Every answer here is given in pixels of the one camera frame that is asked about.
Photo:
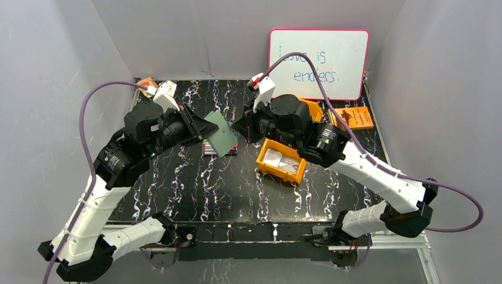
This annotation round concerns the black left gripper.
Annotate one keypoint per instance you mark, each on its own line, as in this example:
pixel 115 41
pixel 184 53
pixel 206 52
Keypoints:
pixel 189 125

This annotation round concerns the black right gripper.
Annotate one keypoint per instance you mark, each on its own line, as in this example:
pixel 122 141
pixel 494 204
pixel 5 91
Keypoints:
pixel 245 126

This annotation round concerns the orange plastic bin tray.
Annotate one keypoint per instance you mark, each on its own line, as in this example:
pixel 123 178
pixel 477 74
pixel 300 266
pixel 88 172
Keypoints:
pixel 286 151

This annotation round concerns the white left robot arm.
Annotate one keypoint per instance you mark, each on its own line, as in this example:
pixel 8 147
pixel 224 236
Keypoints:
pixel 83 252

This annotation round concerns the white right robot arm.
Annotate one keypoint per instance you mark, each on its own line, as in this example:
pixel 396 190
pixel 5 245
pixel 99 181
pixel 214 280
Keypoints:
pixel 405 208

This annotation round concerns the white silver card stack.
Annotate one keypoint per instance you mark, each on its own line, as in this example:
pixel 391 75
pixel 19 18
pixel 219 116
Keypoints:
pixel 276 159

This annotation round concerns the small orange card pack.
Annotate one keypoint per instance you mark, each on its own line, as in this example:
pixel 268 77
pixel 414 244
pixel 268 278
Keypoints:
pixel 147 82

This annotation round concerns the coloured marker pen set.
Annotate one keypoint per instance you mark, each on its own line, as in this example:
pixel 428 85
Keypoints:
pixel 209 150

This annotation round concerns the orange booklet with black figure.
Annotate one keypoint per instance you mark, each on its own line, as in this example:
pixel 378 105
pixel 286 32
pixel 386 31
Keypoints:
pixel 357 118

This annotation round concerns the pink framed whiteboard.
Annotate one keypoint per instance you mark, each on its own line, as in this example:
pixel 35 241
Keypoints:
pixel 337 56

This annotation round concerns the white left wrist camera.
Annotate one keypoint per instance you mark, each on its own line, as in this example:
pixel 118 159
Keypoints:
pixel 164 96

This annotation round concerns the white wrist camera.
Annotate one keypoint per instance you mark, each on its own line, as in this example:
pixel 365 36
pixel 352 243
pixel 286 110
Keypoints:
pixel 264 87
pixel 164 96

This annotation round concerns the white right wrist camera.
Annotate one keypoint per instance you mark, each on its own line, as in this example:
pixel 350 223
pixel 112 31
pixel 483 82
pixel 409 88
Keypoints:
pixel 264 87

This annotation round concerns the black mounting base rail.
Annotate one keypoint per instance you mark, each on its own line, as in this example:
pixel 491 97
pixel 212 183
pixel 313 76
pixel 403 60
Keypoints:
pixel 258 240

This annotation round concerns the aluminium frame rail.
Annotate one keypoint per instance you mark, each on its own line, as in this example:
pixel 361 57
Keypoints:
pixel 113 244

